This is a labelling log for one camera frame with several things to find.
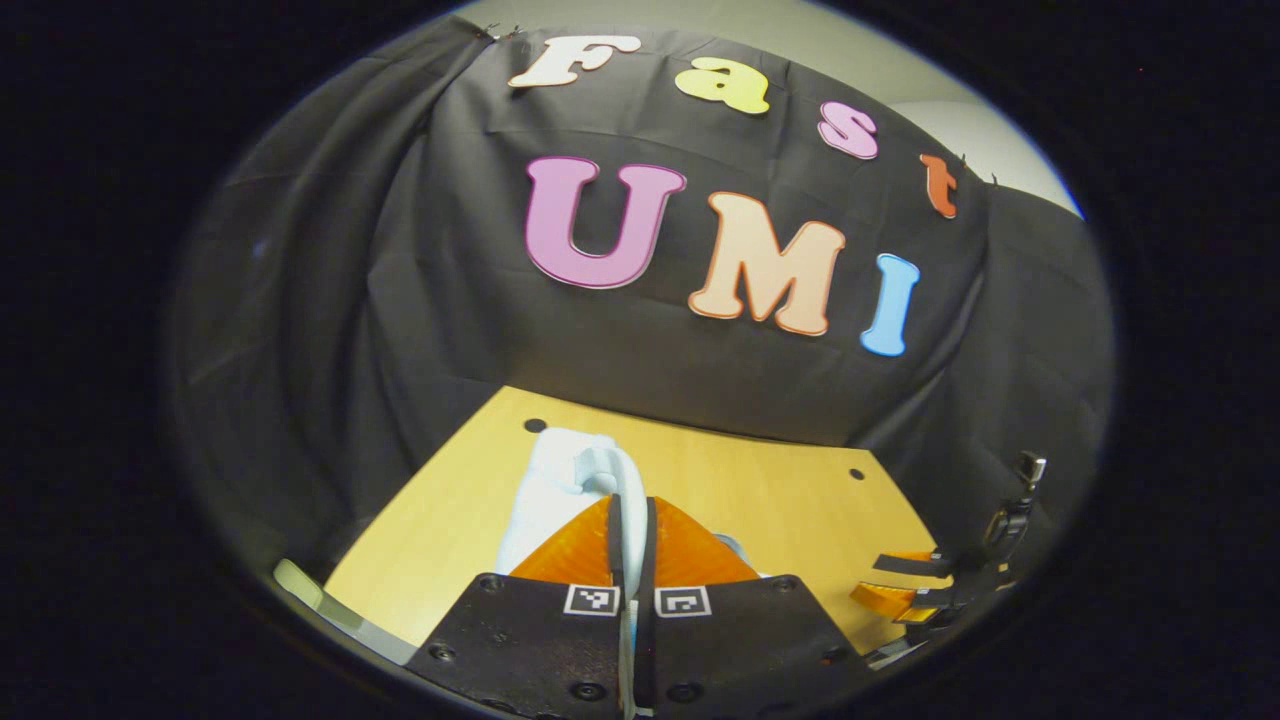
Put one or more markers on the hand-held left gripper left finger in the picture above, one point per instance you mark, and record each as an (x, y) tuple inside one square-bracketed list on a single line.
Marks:
[(615, 545)]

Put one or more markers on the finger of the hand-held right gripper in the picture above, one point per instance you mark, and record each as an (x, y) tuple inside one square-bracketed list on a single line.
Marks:
[(890, 602), (910, 565)]

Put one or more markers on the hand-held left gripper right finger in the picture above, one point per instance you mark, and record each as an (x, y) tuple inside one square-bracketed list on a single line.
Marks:
[(647, 550)]

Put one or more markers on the light blue suitcase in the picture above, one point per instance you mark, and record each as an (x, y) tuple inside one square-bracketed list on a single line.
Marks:
[(555, 490)]

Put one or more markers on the pale green strip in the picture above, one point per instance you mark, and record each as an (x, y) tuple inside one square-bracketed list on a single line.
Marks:
[(330, 605)]

